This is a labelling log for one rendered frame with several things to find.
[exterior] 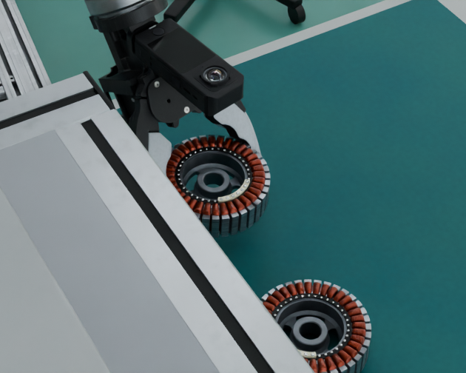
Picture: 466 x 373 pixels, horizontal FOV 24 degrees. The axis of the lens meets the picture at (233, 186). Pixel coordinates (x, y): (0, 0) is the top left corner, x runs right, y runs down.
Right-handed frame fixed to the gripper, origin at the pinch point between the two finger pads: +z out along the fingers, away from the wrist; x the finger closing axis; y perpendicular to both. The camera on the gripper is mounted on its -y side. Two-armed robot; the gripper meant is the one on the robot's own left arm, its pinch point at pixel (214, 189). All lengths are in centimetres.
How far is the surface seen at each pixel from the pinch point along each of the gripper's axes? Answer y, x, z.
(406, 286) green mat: -12.8, -9.1, 14.5
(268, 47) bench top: 19.0, -25.6, -3.5
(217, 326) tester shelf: -41.0, 26.2, -11.5
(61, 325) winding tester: -58, 40, -25
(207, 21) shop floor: 129, -89, 20
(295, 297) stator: -10.6, 2.1, 9.1
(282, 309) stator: -10.5, 3.8, 9.4
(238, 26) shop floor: 123, -93, 23
